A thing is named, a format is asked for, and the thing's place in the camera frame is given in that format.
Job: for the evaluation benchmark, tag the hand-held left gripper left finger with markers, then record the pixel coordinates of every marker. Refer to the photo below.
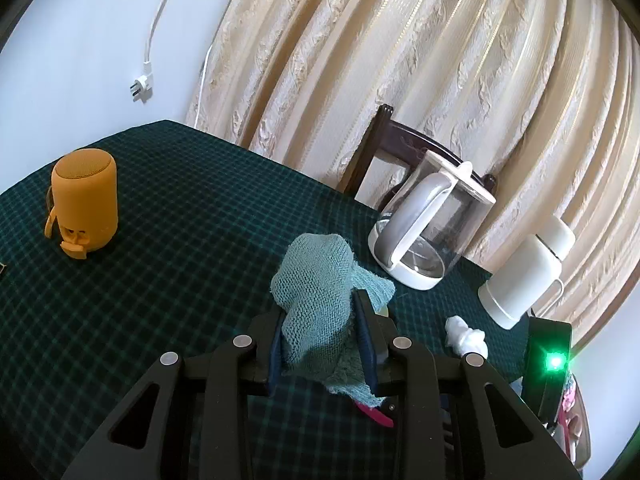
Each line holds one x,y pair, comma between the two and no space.
275,350

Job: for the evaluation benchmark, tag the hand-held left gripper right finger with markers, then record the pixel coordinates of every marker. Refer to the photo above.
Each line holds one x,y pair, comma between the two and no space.
364,335

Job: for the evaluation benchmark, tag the red rectangular box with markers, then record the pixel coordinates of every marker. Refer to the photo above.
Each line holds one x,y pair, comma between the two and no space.
584,430

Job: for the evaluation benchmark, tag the teal knitted cloth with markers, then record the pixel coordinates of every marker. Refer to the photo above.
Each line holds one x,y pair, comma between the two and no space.
315,290

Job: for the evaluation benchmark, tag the bright pink cloth strip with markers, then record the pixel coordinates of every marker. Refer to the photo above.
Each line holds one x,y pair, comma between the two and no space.
377,415

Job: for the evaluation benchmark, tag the white tissue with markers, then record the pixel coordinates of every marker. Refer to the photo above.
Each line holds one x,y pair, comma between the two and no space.
465,337

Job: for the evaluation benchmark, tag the glass kettle with white base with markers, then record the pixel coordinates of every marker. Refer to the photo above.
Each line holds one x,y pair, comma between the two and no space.
415,270

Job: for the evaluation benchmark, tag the white thermos jug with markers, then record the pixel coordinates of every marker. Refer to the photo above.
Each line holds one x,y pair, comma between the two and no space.
520,280

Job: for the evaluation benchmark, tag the green plaid tablecloth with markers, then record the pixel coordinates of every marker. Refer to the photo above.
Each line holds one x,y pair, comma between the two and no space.
175,260

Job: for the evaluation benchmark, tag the dark wooden chair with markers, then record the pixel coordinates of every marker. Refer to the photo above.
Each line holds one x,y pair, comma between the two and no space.
395,135

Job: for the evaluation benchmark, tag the orange fabric speaker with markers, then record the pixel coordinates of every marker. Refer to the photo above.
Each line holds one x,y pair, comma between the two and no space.
85,200

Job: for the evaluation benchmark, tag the beige patterned curtain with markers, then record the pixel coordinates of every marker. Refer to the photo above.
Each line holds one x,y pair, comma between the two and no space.
400,60

